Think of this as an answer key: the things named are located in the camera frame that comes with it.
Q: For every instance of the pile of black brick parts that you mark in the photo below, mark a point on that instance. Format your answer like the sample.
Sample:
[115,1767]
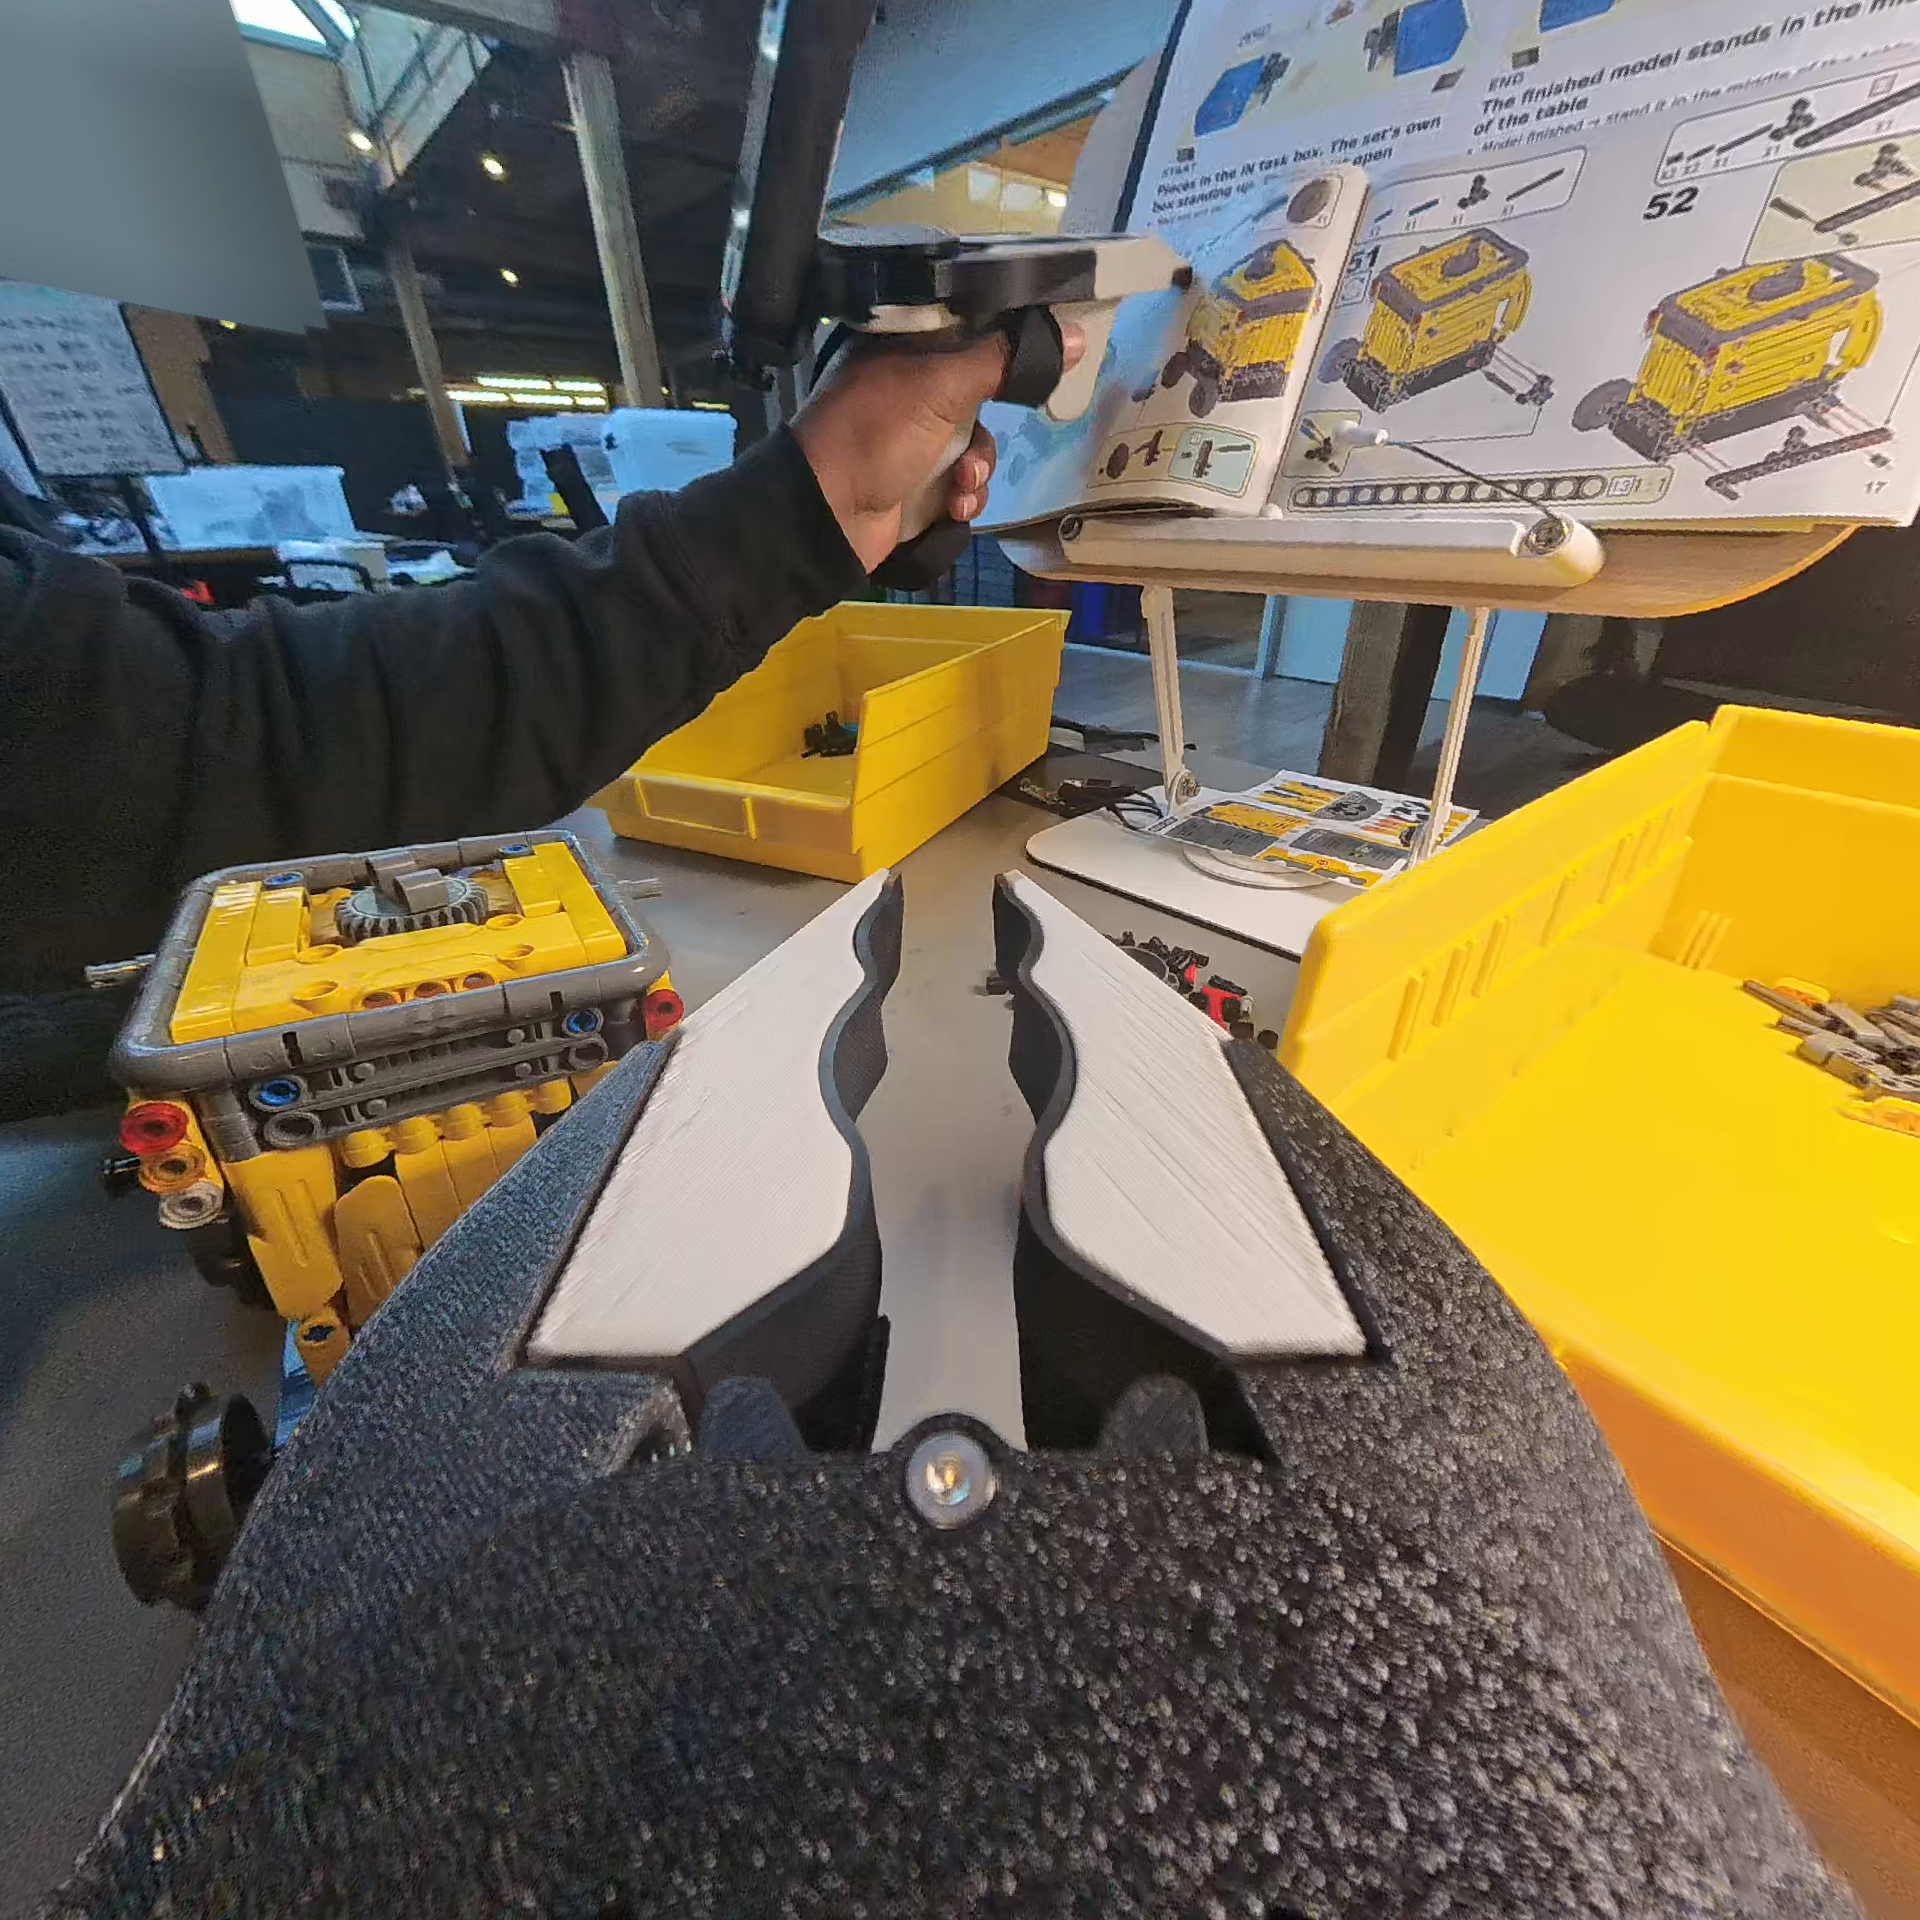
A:
[1188,976]

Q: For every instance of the white plastic box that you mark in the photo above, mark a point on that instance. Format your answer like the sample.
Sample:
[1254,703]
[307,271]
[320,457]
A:
[240,510]
[616,468]

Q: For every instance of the grey desk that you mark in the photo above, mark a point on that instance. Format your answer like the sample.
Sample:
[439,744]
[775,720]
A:
[751,914]

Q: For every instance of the person's left forearm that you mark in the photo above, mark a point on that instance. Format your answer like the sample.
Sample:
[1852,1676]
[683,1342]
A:
[392,706]

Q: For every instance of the yellow toy brick vehicle model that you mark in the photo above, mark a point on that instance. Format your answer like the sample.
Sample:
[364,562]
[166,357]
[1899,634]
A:
[392,960]

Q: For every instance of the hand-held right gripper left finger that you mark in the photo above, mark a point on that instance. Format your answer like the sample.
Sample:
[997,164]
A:
[720,1200]

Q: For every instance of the building instruction booklet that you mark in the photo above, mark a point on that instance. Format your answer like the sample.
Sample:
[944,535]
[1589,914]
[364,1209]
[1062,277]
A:
[1562,182]

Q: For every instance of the small black brick piece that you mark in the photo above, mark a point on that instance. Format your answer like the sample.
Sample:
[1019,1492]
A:
[829,737]

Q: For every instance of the pile of assorted brick beams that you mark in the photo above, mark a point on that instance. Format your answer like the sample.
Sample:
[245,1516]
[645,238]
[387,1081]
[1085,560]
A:
[1836,1037]

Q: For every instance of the white book stand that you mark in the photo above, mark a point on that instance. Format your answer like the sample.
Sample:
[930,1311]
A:
[1322,549]

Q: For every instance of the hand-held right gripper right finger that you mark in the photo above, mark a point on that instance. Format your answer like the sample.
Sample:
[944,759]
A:
[1188,1200]

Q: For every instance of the yellow storage bin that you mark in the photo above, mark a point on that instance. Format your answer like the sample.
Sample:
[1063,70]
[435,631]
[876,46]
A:
[901,751]
[1621,1260]

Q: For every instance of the person's left hand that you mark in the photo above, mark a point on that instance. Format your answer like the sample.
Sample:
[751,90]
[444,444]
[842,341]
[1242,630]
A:
[886,436]

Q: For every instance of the yellow printed sticker sheet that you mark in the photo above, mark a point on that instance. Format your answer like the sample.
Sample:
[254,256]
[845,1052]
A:
[1322,825]

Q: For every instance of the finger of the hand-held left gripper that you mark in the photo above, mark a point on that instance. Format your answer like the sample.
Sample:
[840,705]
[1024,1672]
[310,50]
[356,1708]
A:
[962,316]
[1021,266]

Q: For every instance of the white printed sign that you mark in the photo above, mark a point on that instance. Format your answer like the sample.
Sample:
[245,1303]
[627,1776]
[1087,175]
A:
[77,376]

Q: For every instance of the dark wooden post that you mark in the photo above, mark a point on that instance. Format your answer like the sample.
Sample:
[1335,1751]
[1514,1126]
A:
[1366,692]

